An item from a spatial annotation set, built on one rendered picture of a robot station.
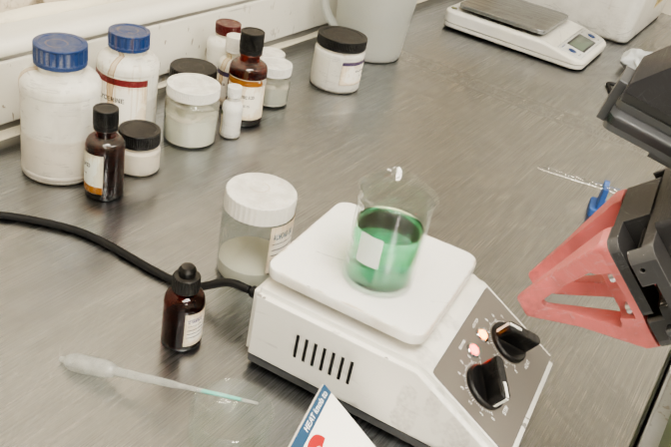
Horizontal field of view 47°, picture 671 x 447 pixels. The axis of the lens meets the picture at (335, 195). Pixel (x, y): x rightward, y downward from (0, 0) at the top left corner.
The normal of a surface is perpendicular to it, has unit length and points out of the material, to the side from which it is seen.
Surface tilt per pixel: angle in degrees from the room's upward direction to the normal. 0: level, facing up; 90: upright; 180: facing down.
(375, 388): 90
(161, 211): 0
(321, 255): 0
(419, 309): 0
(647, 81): 94
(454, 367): 30
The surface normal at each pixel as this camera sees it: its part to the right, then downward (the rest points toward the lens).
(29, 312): 0.18, -0.85
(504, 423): 0.58, -0.55
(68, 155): 0.42, 0.52
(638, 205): -0.51, -0.84
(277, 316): -0.46, 0.38
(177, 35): 0.82, 0.41
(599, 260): -0.69, 0.53
